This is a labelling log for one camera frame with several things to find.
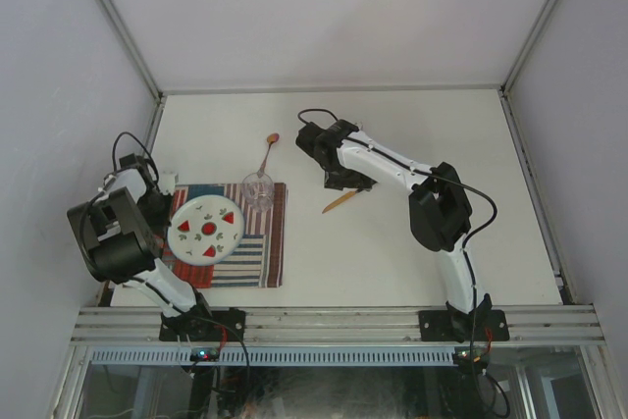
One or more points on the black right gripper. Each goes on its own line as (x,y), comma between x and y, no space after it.
(355,182)

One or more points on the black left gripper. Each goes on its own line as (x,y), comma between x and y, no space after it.
(159,225)

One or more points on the pink handled spoon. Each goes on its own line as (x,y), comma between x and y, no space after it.
(271,139)

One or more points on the white watermelon pattern plate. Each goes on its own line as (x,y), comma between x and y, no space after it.
(206,230)

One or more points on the gold knife green handle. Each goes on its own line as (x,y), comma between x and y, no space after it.
(339,201)

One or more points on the clear drinking glass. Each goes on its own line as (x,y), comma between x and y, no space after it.
(258,190)

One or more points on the striped patchwork placemat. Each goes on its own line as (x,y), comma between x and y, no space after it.
(257,262)

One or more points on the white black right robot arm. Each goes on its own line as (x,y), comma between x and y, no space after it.
(438,205)

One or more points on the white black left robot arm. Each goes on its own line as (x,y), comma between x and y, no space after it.
(119,233)

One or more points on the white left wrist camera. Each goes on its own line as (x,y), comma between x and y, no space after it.
(168,182)

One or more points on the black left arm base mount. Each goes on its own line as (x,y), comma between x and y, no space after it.
(230,323)

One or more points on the grey slotted cable duct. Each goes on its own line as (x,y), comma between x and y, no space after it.
(289,356)

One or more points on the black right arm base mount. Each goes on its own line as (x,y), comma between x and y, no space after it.
(445,325)

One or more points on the aluminium front rail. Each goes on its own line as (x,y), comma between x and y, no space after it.
(523,326)

